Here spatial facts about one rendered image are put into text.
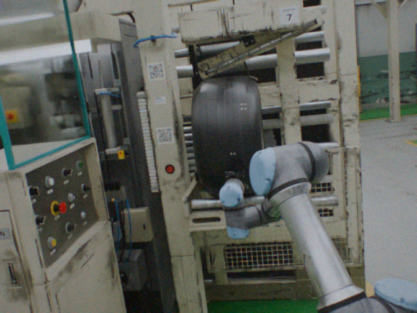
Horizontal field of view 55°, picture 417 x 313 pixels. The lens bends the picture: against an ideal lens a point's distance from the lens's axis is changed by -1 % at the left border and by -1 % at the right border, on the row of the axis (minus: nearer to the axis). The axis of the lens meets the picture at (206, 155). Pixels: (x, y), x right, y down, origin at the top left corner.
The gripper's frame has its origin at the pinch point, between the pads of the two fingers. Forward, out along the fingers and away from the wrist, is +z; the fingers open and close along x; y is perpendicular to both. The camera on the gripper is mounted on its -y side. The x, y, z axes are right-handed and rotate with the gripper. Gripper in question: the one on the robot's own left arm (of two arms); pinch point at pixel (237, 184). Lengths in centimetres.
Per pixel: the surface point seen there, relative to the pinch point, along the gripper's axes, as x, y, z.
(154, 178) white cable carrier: 40.7, 3.2, 17.1
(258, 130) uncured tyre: -10.4, 21.7, -1.9
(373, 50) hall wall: -310, 171, 970
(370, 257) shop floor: -81, -85, 137
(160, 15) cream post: 27, 75, 7
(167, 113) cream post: 29.8, 32.7, 12.3
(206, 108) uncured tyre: 9.7, 32.6, -1.9
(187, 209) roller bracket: 24.0, -10.4, 6.1
